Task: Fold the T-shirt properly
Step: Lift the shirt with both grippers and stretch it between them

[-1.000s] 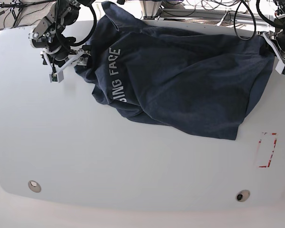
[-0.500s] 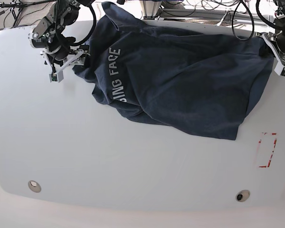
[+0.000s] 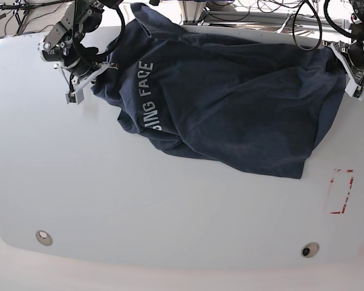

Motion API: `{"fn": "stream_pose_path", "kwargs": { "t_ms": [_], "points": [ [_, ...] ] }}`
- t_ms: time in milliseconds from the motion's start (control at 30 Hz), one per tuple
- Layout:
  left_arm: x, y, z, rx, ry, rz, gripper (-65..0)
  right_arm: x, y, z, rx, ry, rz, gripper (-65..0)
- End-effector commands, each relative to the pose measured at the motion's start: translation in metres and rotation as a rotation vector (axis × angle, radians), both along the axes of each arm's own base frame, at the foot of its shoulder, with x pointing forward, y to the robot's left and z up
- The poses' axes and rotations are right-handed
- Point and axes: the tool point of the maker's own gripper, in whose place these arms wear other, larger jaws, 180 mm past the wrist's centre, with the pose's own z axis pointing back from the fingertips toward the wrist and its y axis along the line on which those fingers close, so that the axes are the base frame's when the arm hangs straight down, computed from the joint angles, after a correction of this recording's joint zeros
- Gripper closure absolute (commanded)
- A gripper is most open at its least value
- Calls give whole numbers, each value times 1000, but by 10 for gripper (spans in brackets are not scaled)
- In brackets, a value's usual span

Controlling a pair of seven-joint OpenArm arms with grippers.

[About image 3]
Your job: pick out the table grommet hole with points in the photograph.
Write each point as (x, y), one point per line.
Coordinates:
(310, 250)
(44, 238)

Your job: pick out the black tripod stand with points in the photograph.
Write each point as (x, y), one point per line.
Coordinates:
(20, 10)

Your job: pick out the left-side robot arm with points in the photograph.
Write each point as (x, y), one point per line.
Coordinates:
(356, 31)

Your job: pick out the dark blue T-shirt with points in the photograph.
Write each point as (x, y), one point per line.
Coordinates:
(258, 108)

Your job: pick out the left table grommet hole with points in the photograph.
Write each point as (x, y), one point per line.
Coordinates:
(44, 238)

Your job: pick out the metal frame post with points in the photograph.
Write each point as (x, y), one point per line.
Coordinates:
(191, 11)

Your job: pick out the right-side robot arm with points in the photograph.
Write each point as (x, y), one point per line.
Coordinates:
(63, 43)

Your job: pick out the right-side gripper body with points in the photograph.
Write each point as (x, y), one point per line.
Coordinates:
(79, 74)

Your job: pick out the right-side wrist camera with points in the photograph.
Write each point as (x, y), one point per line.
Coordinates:
(75, 97)

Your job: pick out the right table grommet hole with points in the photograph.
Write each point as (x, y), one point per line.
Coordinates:
(310, 250)

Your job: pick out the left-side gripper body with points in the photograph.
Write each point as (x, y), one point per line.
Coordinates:
(351, 56)

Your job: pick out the red tape rectangle marking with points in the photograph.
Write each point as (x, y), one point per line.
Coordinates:
(339, 190)

